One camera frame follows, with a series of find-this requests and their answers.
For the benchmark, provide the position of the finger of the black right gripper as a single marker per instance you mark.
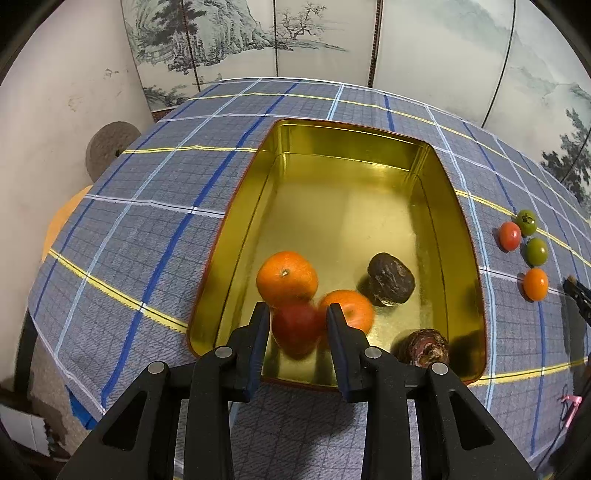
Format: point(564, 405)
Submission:
point(581, 295)

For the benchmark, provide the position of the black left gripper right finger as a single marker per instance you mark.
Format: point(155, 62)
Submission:
point(459, 438)

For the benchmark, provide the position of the small red tomato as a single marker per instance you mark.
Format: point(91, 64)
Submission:
point(509, 236)

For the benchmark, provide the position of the small orange tomato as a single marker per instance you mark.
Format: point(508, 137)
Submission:
point(535, 284)

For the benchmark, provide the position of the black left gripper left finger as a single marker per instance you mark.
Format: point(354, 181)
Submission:
point(136, 438)

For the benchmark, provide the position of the green tomato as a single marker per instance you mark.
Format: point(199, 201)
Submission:
point(527, 222)
point(537, 252)

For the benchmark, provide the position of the blue plaid tablecloth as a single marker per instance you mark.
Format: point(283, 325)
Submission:
point(116, 287)

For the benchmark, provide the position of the upper green tomato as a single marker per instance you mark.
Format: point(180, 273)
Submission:
point(527, 222)

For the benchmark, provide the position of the wrinkled dark passion fruit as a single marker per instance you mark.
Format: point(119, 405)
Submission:
point(391, 282)

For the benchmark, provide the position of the painted folding screen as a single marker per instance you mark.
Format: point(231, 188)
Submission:
point(502, 65)

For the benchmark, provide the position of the dark brown round fruit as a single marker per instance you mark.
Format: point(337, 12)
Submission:
point(423, 348)

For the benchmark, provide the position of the orange round stool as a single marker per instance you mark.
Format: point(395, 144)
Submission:
point(59, 220)

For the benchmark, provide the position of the large orange mandarin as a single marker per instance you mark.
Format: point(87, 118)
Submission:
point(286, 277)

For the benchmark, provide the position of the lower green tomato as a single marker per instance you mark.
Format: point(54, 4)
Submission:
point(537, 252)

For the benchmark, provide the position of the round grey cushion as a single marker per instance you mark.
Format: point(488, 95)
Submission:
point(106, 145)

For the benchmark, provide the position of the red gold toffee tin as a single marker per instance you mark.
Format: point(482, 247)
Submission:
point(338, 194)

